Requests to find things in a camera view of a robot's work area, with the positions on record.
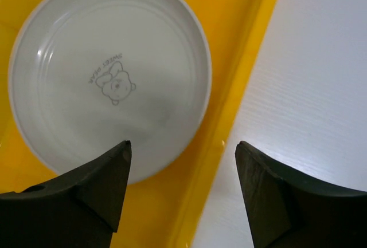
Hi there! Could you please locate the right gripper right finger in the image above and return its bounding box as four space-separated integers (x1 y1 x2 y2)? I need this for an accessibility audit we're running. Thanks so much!
235 141 366 247

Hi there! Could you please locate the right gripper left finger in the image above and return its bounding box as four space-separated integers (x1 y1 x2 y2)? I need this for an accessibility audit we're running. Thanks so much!
1 141 132 247

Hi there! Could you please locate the yellow plastic bin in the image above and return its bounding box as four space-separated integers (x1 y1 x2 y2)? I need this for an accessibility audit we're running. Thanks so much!
1 0 276 247

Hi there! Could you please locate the cream white plate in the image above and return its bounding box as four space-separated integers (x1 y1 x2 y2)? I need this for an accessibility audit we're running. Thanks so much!
9 0 212 183

